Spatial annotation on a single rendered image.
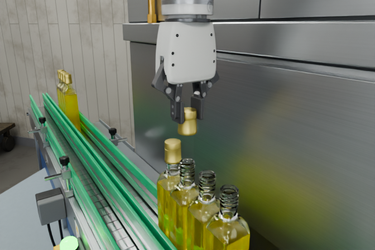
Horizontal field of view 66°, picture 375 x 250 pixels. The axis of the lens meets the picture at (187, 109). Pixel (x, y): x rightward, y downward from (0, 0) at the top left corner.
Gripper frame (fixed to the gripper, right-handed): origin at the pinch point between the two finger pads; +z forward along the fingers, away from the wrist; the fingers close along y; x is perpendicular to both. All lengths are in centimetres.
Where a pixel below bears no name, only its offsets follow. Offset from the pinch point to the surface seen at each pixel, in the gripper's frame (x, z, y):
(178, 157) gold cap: -4.2, 11.3, -0.5
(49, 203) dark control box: -52, 42, 19
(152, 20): -39.1, -15.9, -13.6
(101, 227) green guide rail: -14.2, 28.6, 13.5
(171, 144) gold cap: -4.6, 8.2, 0.7
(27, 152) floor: -354, 141, 9
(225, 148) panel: -2.9, 11.6, -12.1
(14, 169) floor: -310, 141, 27
